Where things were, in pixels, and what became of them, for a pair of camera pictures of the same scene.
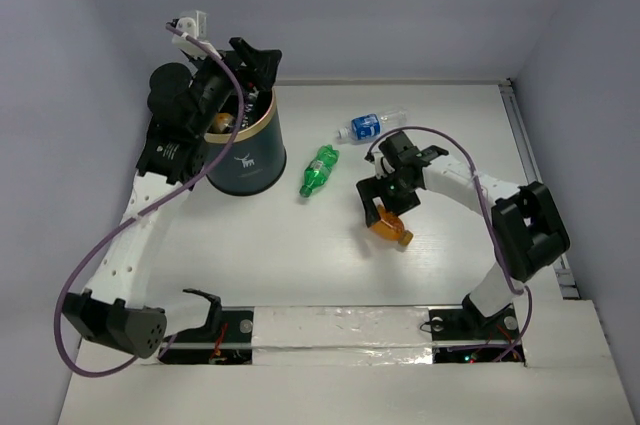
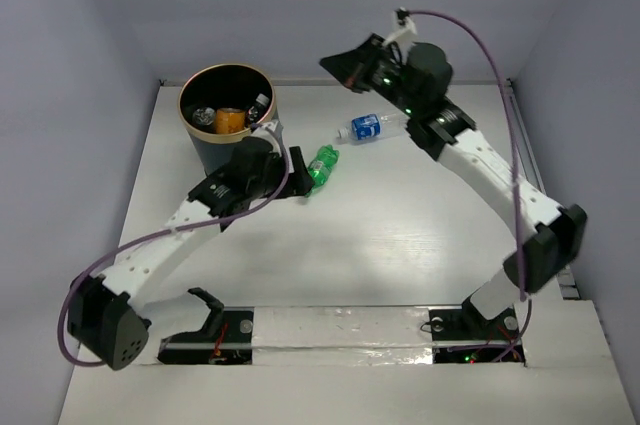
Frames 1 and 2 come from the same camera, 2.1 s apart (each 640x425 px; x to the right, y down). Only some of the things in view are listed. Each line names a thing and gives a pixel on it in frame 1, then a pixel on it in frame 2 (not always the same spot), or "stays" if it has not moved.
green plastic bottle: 319,169 stays
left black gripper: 242,70 -> 289,175
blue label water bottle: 370,126 stays
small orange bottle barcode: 392,227 -> 230,120
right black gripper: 373,187 -> 353,67
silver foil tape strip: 342,335 stays
